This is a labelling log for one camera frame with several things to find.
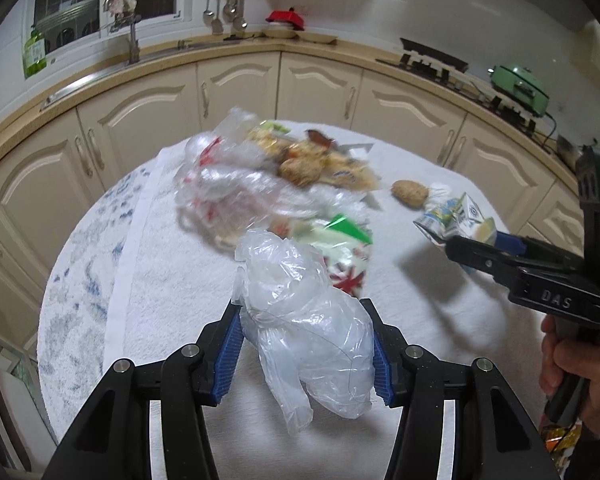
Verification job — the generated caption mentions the pink white cloth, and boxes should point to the pink white cloth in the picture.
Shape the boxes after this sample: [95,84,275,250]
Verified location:
[102,0,138,17]

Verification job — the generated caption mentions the orange printed packet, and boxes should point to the orange printed packet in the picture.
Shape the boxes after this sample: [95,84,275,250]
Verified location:
[542,422,581,461]

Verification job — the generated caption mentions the steel pot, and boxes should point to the steel pot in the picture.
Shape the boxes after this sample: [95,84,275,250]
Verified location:
[555,132,588,171]

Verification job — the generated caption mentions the black gas stove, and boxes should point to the black gas stove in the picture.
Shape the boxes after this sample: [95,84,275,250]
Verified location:
[377,37,538,133]

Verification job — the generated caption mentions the green white printed wrapper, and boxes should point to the green white printed wrapper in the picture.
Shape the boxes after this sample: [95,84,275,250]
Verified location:
[290,214,373,293]

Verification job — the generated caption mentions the person's right hand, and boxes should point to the person's right hand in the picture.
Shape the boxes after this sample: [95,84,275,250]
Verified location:
[539,315,600,442]

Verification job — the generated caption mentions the green dish soap bottle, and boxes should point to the green dish soap bottle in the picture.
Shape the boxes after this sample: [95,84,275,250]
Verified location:
[22,25,48,80]

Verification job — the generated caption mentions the steel faucet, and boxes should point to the steel faucet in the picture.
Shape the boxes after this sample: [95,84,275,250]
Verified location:
[107,12,143,66]

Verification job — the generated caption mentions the black power cable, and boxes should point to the black power cable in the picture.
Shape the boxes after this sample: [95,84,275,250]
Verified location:
[532,110,561,153]

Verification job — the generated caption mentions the steel sink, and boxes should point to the steel sink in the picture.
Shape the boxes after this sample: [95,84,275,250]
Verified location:
[40,40,231,111]

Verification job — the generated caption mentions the cream kitchen cabinets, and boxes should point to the cream kitchen cabinets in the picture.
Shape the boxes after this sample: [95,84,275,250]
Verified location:
[0,47,588,321]

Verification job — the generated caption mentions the brown potato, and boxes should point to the brown potato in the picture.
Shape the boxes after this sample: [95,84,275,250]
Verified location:
[391,180,428,208]

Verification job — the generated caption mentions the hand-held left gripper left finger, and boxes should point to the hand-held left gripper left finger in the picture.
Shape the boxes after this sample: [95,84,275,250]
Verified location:
[41,300,246,480]

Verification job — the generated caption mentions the person's right forearm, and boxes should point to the person's right forearm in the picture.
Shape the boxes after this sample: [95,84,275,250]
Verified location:
[565,422,600,480]

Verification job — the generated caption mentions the clear red-printed plastic bag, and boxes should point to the clear red-printed plastic bag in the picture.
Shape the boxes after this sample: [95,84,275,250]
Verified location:
[172,107,381,256]

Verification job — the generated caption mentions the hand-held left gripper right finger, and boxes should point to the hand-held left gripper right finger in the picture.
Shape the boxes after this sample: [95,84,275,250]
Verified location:
[360,298,563,480]

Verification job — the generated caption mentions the white crumpled wrapper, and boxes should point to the white crumpled wrapper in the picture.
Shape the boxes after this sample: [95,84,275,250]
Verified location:
[427,183,453,206]

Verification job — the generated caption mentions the crushed milk carton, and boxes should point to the crushed milk carton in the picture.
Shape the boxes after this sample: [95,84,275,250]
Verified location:
[412,192,498,273]

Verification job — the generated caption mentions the red pot lid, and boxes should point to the red pot lid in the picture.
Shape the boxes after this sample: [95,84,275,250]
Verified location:
[266,7,306,30]

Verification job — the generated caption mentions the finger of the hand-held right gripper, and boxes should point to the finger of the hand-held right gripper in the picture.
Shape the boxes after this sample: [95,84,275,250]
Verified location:
[494,231,582,264]
[445,235,536,291]

